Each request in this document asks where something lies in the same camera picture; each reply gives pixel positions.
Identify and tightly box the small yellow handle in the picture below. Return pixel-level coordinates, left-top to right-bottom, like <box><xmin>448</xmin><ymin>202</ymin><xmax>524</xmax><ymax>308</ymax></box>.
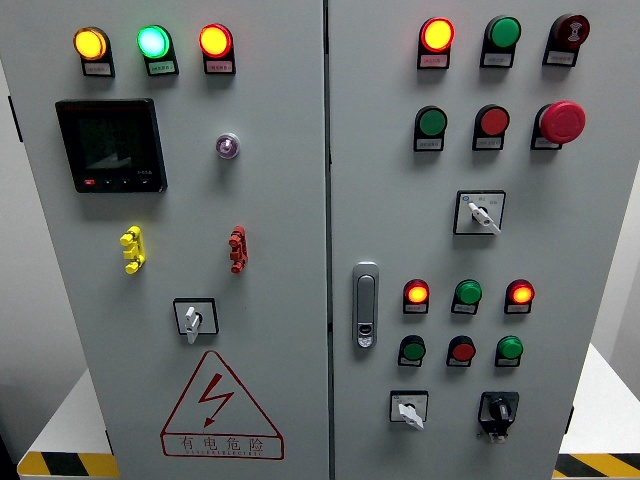
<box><xmin>119</xmin><ymin>225</ymin><xmax>147</xmax><ymax>275</ymax></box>

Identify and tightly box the white handle turn switch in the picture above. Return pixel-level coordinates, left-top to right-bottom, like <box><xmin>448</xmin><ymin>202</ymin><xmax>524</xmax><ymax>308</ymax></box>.
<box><xmin>172</xmin><ymin>297</ymin><xmax>220</xmax><ymax>345</ymax></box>

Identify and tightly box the red lit round lamp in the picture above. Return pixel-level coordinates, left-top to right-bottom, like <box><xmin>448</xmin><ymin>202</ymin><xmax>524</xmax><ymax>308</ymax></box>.
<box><xmin>419</xmin><ymin>17</ymin><xmax>456</xmax><ymax>53</ymax></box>
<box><xmin>198</xmin><ymin>23</ymin><xmax>234</xmax><ymax>59</ymax></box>

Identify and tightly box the small green push button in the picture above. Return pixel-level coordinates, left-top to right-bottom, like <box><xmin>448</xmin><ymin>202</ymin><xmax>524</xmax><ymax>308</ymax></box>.
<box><xmin>398</xmin><ymin>335</ymin><xmax>427</xmax><ymax>362</ymax></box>

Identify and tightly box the small red push button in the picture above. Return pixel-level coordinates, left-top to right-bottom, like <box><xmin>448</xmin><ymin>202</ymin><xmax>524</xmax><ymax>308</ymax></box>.
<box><xmin>447</xmin><ymin>335</ymin><xmax>477</xmax><ymax>362</ymax></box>

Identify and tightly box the small green lamp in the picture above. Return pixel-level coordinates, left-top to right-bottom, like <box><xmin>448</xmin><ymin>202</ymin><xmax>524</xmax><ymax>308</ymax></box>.
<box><xmin>496</xmin><ymin>335</ymin><xmax>525</xmax><ymax>361</ymax></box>
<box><xmin>453</xmin><ymin>279</ymin><xmax>483</xmax><ymax>305</ymax></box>

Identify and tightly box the white handle switch large plate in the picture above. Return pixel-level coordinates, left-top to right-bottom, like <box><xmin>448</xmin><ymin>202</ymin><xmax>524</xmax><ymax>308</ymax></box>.
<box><xmin>452</xmin><ymin>189</ymin><xmax>507</xmax><ymax>237</ymax></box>

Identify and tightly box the large red stop button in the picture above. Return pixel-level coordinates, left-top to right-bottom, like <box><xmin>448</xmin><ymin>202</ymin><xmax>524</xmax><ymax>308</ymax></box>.
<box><xmin>537</xmin><ymin>100</ymin><xmax>587</xmax><ymax>145</ymax></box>

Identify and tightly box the pale grey cabinet door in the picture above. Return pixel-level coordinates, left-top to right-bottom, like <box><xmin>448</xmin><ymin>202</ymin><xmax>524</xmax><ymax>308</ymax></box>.
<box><xmin>0</xmin><ymin>0</ymin><xmax>330</xmax><ymax>480</ymax></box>

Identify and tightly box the small red lit lamp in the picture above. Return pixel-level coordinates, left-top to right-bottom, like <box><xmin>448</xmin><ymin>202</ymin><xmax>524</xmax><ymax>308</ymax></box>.
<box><xmin>505</xmin><ymin>279</ymin><xmax>536</xmax><ymax>305</ymax></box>
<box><xmin>403</xmin><ymin>278</ymin><xmax>431</xmax><ymax>305</ymax></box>

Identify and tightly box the grey cabinet door with lock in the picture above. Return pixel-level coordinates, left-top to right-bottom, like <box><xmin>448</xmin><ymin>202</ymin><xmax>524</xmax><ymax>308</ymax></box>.
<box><xmin>327</xmin><ymin>0</ymin><xmax>640</xmax><ymax>480</ymax></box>

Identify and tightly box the large green push button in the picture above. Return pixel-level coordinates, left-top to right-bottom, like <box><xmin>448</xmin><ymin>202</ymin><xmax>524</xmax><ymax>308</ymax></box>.
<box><xmin>415</xmin><ymin>105</ymin><xmax>449</xmax><ymax>137</ymax></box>

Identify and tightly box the large dark green lamp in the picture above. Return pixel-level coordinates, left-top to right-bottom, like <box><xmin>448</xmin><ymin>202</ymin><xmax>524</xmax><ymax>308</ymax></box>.
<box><xmin>484</xmin><ymin>15</ymin><xmax>522</xmax><ymax>50</ymax></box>

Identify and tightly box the red warning triangle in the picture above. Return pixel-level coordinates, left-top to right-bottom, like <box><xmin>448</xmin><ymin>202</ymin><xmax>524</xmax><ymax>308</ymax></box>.
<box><xmin>159</xmin><ymin>349</ymin><xmax>285</xmax><ymax>461</ymax></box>

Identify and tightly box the silver door lock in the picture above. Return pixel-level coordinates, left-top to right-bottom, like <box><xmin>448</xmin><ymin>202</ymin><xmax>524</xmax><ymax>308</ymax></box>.
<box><xmin>351</xmin><ymin>261</ymin><xmax>380</xmax><ymax>351</ymax></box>

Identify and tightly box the small red handle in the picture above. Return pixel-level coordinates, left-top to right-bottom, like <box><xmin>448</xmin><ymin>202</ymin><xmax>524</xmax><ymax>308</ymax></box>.
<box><xmin>228</xmin><ymin>225</ymin><xmax>249</xmax><ymax>275</ymax></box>

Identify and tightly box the white round lamp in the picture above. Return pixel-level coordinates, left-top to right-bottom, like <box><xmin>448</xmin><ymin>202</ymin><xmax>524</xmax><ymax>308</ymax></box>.
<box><xmin>215</xmin><ymin>132</ymin><xmax>241</xmax><ymax>161</ymax></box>

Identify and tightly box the large red push button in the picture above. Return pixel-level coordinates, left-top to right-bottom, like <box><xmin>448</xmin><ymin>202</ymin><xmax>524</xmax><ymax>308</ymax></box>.
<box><xmin>474</xmin><ymin>104</ymin><xmax>511</xmax><ymax>137</ymax></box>

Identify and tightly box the black handle turn switch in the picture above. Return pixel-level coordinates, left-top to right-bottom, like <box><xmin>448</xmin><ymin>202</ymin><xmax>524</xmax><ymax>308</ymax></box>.
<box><xmin>476</xmin><ymin>391</ymin><xmax>520</xmax><ymax>444</ymax></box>

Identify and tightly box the white handle switch small plate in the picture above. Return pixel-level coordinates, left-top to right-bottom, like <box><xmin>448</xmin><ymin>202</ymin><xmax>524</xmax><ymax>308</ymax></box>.
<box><xmin>389</xmin><ymin>390</ymin><xmax>430</xmax><ymax>431</ymax></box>

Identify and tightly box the black display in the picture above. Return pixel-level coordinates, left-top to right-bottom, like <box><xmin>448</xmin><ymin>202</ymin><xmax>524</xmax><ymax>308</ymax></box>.
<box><xmin>54</xmin><ymin>97</ymin><xmax>169</xmax><ymax>194</ymax></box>

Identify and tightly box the yellow lit round lamp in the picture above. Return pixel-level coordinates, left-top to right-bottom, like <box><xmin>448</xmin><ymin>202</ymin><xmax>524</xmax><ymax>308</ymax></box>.
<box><xmin>73</xmin><ymin>27</ymin><xmax>110</xmax><ymax>61</ymax></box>

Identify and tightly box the dark red buzzer lamp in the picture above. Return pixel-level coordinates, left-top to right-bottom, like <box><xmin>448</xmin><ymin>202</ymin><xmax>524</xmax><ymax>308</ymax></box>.
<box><xmin>551</xmin><ymin>13</ymin><xmax>591</xmax><ymax>50</ymax></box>

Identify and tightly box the bright green lit lamp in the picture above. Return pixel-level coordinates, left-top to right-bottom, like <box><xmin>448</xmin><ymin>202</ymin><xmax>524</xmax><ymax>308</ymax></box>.
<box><xmin>136</xmin><ymin>24</ymin><xmax>173</xmax><ymax>60</ymax></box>

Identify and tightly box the black yellow striped tape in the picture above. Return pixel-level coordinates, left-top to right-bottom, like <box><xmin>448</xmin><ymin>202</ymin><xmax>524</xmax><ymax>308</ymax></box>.
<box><xmin>552</xmin><ymin>453</ymin><xmax>640</xmax><ymax>479</ymax></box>
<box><xmin>17</xmin><ymin>452</ymin><xmax>121</xmax><ymax>479</ymax></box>

